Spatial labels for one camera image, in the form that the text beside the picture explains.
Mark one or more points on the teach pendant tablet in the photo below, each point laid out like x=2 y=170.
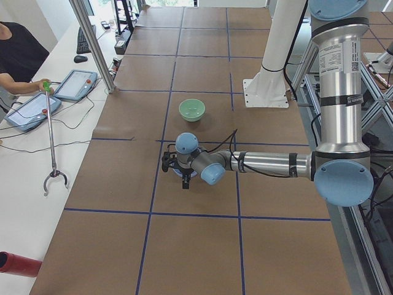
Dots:
x=76 y=85
x=29 y=114

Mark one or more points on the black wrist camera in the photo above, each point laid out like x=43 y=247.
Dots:
x=169 y=160

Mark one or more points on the person hand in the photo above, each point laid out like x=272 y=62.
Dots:
x=45 y=86

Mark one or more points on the metal reacher grabber tool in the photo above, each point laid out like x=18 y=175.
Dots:
x=55 y=172

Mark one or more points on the blue bowl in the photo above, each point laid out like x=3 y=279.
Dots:
x=179 y=174

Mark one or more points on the far teach pendant tablet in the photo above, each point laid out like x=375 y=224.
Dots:
x=76 y=85

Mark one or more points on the white pedestal column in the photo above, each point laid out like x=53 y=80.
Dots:
x=268 y=87

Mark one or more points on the black keyboard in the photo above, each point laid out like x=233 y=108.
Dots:
x=82 y=43

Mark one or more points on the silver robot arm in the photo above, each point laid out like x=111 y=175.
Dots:
x=339 y=167

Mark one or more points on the person in black shirt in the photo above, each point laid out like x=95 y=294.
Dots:
x=21 y=57

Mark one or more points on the red cylinder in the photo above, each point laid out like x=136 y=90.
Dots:
x=19 y=265

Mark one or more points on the green bowl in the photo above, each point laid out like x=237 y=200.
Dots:
x=192 y=110

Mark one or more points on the near teach pendant tablet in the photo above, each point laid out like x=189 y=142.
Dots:
x=29 y=114

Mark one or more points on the aluminium frame post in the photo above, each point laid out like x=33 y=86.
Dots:
x=84 y=22

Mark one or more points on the black computer mouse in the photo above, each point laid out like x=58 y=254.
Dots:
x=80 y=59

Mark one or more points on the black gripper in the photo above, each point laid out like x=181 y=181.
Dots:
x=185 y=173

